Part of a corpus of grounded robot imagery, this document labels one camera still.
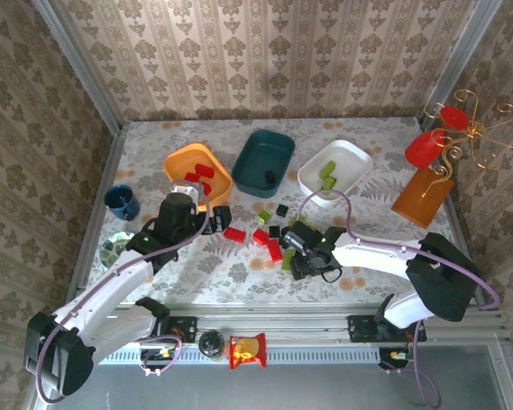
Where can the blue mug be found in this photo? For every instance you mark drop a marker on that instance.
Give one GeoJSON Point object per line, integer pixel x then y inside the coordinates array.
{"type": "Point", "coordinates": [119, 200]}

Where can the white plastic container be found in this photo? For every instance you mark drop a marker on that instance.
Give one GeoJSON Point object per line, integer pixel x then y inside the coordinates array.
{"type": "Point", "coordinates": [350, 162]}

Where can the grey metal panel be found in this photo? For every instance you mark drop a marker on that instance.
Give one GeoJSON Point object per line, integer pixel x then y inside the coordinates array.
{"type": "Point", "coordinates": [282, 384]}

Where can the aluminium front rail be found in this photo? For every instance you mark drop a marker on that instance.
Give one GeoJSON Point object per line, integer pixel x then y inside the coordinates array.
{"type": "Point", "coordinates": [282, 324]}

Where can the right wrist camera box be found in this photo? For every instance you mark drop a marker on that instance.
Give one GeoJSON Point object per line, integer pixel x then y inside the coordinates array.
{"type": "Point", "coordinates": [296, 240]}

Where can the small green lego brick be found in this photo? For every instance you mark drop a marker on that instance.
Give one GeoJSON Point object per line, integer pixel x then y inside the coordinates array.
{"type": "Point", "coordinates": [264, 216]}

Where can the teal plastic container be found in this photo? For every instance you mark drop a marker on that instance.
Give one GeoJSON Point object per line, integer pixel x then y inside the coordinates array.
{"type": "Point", "coordinates": [256, 162]}

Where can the dark round jar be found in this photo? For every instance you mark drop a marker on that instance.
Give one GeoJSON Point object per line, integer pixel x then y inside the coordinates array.
{"type": "Point", "coordinates": [212, 345]}

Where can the red lego brick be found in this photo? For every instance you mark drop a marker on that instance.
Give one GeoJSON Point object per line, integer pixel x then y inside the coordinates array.
{"type": "Point", "coordinates": [192, 177]}
{"type": "Point", "coordinates": [275, 250]}
{"type": "Point", "coordinates": [205, 170]}
{"type": "Point", "coordinates": [234, 234]}
{"type": "Point", "coordinates": [261, 236]}
{"type": "Point", "coordinates": [205, 189]}

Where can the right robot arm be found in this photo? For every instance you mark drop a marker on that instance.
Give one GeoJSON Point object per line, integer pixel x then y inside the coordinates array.
{"type": "Point", "coordinates": [376, 256]}

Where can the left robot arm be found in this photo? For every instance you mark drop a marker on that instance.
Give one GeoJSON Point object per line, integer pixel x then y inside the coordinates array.
{"type": "Point", "coordinates": [102, 299]}

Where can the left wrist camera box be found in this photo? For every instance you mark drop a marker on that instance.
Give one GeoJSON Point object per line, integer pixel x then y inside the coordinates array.
{"type": "Point", "coordinates": [186, 188]}

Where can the green patterned plate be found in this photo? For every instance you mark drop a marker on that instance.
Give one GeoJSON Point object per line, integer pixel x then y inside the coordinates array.
{"type": "Point", "coordinates": [111, 252]}

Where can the orange wooden board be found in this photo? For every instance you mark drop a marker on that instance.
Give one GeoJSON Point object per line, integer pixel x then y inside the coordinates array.
{"type": "Point", "coordinates": [423, 198]}

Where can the small electronics board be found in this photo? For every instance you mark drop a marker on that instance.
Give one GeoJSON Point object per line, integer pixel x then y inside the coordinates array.
{"type": "Point", "coordinates": [395, 355]}
{"type": "Point", "coordinates": [158, 353]}

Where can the red snack bag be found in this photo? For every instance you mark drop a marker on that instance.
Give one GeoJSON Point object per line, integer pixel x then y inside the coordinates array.
{"type": "Point", "coordinates": [248, 350]}

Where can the orange plastic container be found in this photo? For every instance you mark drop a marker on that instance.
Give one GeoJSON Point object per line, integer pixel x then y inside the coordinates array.
{"type": "Point", "coordinates": [184, 162]}

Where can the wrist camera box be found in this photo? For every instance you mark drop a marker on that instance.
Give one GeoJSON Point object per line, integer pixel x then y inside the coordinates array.
{"type": "Point", "coordinates": [296, 240]}
{"type": "Point", "coordinates": [186, 188]}

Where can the aluminium corner post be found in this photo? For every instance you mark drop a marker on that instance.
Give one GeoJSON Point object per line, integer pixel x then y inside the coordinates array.
{"type": "Point", "coordinates": [466, 55]}
{"type": "Point", "coordinates": [77, 64]}

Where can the red glass goblet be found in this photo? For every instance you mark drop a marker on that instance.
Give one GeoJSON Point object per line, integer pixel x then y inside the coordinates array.
{"type": "Point", "coordinates": [423, 149]}

